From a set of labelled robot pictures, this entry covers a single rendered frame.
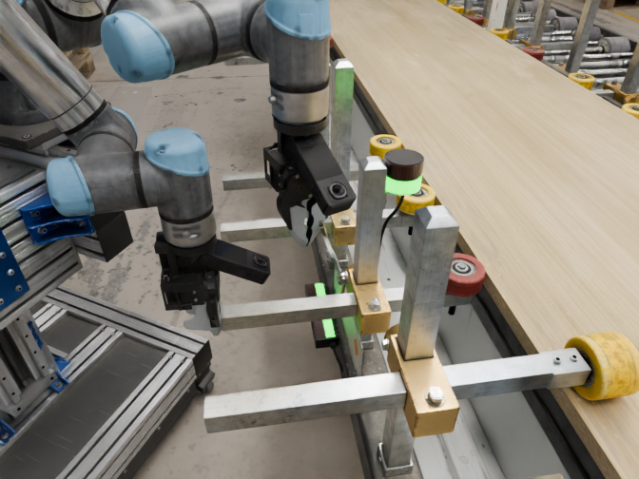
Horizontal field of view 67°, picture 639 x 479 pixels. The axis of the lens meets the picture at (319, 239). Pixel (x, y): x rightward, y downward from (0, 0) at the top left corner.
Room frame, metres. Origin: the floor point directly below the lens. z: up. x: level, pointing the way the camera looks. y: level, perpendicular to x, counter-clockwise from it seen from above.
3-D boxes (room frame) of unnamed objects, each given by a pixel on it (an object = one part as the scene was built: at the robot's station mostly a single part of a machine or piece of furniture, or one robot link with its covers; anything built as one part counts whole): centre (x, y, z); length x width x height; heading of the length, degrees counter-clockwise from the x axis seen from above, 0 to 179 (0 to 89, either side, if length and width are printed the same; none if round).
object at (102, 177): (0.56, 0.29, 1.12); 0.11 x 0.11 x 0.08; 15
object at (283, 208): (0.59, 0.04, 1.06); 0.05 x 0.02 x 0.09; 119
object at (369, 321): (0.63, -0.09, 0.85); 0.14 x 0.06 x 0.05; 9
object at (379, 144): (1.13, -0.17, 0.85); 0.08 x 0.08 x 0.11
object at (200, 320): (0.55, 0.19, 0.86); 0.06 x 0.03 x 0.09; 99
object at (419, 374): (0.38, -0.12, 0.95); 0.14 x 0.06 x 0.05; 9
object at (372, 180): (0.65, -0.08, 0.86); 0.04 x 0.04 x 0.48; 9
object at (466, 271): (0.63, -0.24, 0.85); 0.08 x 0.08 x 0.11
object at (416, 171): (0.66, -0.13, 1.09); 0.06 x 0.06 x 0.02
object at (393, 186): (0.66, -0.13, 1.07); 0.06 x 0.06 x 0.02
